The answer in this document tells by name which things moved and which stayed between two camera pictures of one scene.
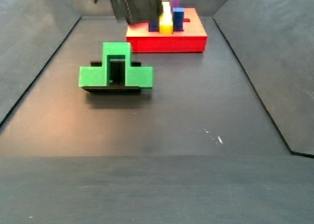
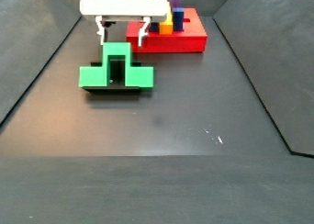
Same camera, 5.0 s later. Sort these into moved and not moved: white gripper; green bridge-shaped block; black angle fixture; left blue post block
Moved: white gripper
Not moved: left blue post block; green bridge-shaped block; black angle fixture
